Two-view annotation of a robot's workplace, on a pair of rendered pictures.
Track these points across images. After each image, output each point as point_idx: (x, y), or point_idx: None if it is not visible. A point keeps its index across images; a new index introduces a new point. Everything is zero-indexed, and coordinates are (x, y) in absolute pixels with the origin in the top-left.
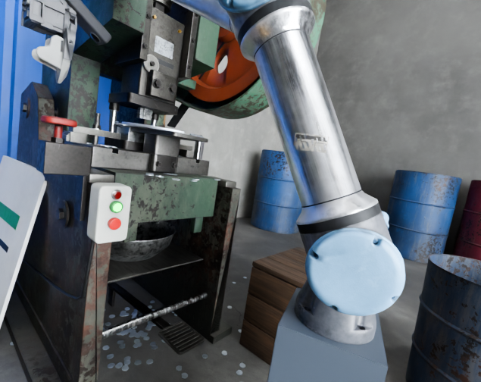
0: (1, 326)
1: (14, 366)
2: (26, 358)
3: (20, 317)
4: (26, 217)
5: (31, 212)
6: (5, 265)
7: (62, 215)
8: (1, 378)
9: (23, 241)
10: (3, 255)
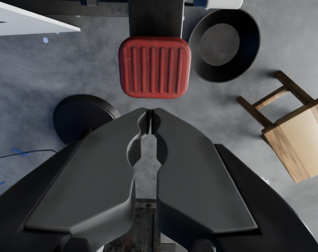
0: (48, 17)
1: (105, 20)
2: (109, 14)
3: (49, 4)
4: None
5: None
6: (23, 23)
7: (96, 1)
8: (113, 29)
9: (25, 16)
10: (3, 23)
